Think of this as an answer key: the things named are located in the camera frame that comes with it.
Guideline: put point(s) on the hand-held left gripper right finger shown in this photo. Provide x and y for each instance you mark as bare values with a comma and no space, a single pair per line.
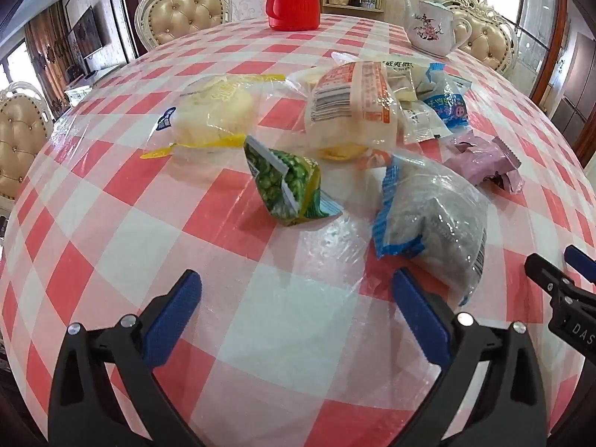
419,316

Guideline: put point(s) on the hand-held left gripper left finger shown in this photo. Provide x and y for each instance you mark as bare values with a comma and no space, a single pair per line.
173,319

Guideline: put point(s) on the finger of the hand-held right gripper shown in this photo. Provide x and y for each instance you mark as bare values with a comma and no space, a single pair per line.
549,275
582,264

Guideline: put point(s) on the yellow-edged clear cake bag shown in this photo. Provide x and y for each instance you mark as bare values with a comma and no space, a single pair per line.
214,111

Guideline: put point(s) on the blue-edged clear grey snack packet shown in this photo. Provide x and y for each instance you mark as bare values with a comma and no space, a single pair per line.
433,223

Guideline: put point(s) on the red white checked tablecloth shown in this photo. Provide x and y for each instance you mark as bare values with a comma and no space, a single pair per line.
279,298

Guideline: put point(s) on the purple snack packet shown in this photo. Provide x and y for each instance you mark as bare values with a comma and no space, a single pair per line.
479,163

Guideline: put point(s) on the green pea snack packet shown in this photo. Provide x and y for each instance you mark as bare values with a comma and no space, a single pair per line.
284,186

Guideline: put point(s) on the round yellow cake packet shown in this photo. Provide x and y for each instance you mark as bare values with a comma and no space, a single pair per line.
342,151

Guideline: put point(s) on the white pastry packet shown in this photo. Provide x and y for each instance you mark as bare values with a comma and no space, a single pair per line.
400,79
419,123

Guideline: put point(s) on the light blue white snack packet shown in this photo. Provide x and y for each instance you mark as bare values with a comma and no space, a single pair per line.
447,107

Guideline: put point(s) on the large orange label bread packet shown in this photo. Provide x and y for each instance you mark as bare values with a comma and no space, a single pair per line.
354,102

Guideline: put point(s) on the cream tufted dining chair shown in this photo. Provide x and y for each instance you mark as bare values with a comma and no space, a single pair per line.
21,144
184,14
491,39

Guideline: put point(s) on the white television cabinet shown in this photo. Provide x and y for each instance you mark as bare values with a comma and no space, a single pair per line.
84,86

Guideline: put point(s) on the clear pale yellow cake packet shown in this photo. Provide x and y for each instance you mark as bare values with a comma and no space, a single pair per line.
309,79

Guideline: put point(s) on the glass partition door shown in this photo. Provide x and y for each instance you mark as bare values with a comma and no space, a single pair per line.
521,4

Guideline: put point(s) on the white floral teapot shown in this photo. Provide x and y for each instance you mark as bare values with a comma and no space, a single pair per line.
430,28

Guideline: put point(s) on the brown curtain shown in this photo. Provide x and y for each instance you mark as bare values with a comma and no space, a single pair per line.
46,56

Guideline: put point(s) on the flat screen television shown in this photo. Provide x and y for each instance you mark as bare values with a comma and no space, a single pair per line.
88,35

